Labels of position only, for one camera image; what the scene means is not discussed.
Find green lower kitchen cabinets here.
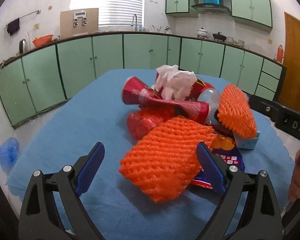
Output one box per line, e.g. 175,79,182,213
0,32,286,127

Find blue plastic bag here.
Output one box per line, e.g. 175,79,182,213
0,137,19,174

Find colourful snack wrapper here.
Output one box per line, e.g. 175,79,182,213
191,126,246,189

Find clear plastic bottle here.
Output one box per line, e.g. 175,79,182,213
198,88,221,126

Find person's right hand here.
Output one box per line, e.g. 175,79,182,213
288,149,300,203

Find large orange foam net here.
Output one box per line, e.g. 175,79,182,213
119,115,217,203

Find brown cardboard box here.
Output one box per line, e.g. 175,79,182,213
60,8,99,40

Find orange plastic basin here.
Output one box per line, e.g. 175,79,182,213
32,35,53,48

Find steel electric kettle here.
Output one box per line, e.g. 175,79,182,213
19,39,29,54

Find red snack packet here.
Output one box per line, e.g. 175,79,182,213
187,78,214,101

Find chrome sink faucet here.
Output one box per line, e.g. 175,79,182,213
130,14,138,32

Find black wok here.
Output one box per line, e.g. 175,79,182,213
212,32,227,42

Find small orange foam net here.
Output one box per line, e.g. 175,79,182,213
217,84,257,139

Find metal towel rail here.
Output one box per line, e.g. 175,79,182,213
6,9,41,28

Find red crushed paper cup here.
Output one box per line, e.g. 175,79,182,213
121,76,211,124

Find brown wooden door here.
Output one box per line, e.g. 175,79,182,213
278,13,300,112

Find white tissue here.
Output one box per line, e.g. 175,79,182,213
152,65,197,101

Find orange thermos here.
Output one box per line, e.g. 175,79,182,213
275,44,284,63

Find light blue carton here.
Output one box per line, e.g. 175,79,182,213
233,131,260,150

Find white cooking pot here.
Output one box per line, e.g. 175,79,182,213
197,28,209,39

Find dark hanging towel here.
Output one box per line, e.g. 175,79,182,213
6,18,20,36

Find range hood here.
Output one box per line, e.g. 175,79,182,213
191,0,232,15

